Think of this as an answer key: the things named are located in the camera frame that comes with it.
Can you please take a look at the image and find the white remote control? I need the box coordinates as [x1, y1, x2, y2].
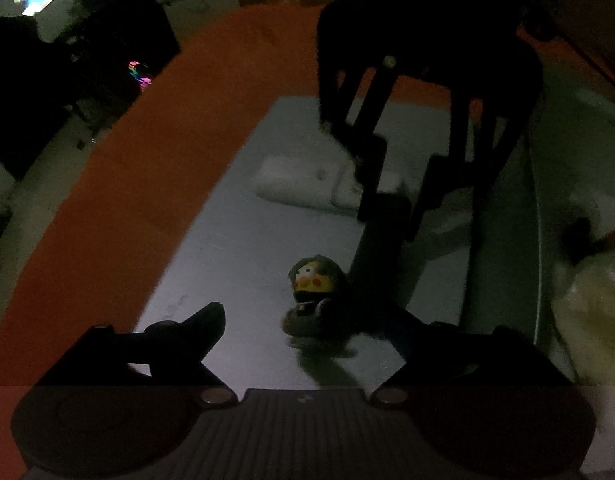
[252, 156, 363, 214]

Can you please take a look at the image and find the small yellow-faced toy figure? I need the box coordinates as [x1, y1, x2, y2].
[282, 255, 353, 356]

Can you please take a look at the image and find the clear bag of snacks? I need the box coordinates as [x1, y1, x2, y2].
[551, 250, 615, 386]

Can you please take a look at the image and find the flat white box lid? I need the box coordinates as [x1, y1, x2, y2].
[134, 94, 489, 391]

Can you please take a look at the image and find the open white cardboard box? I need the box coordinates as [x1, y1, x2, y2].
[459, 70, 615, 377]

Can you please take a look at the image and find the orange red tablecloth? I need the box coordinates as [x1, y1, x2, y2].
[0, 1, 615, 480]

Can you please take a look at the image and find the rgb lit computer case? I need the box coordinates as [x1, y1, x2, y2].
[128, 61, 152, 92]

